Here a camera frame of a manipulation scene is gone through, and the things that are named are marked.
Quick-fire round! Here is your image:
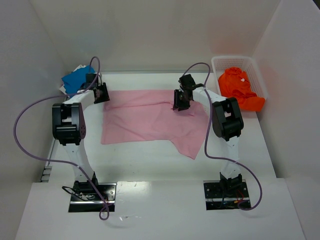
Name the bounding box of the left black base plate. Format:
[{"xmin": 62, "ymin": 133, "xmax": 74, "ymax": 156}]
[{"xmin": 62, "ymin": 183, "xmax": 117, "ymax": 213}]

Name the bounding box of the orange crumpled t-shirt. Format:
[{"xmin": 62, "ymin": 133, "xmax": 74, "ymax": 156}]
[{"xmin": 218, "ymin": 67, "xmax": 266, "ymax": 112}]

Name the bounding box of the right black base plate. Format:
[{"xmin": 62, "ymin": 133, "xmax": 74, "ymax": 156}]
[{"xmin": 203, "ymin": 180, "xmax": 252, "ymax": 211}]

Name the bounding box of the blue folded t-shirt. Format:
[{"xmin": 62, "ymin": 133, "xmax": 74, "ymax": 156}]
[{"xmin": 61, "ymin": 65, "xmax": 97, "ymax": 97}]

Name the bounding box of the white perforated plastic basket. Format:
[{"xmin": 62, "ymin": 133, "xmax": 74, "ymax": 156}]
[{"xmin": 211, "ymin": 55, "xmax": 268, "ymax": 100}]

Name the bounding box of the pink t-shirt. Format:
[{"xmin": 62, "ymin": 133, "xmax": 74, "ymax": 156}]
[{"xmin": 100, "ymin": 89, "xmax": 209, "ymax": 160}]

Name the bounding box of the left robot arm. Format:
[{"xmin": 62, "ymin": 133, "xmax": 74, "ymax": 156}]
[{"xmin": 52, "ymin": 73, "xmax": 110, "ymax": 201}]

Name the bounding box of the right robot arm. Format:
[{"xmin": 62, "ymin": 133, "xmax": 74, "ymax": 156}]
[{"xmin": 173, "ymin": 74, "xmax": 244, "ymax": 195}]

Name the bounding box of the white folded t-shirt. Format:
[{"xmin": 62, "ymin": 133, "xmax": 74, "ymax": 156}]
[{"xmin": 58, "ymin": 64, "xmax": 88, "ymax": 96}]

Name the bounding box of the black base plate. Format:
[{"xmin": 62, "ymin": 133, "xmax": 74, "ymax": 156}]
[
  {"xmin": 203, "ymin": 180, "xmax": 252, "ymax": 211},
  {"xmin": 62, "ymin": 183, "xmax": 117, "ymax": 213}
]

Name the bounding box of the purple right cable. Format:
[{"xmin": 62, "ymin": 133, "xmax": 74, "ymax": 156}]
[{"xmin": 181, "ymin": 62, "xmax": 263, "ymax": 211}]

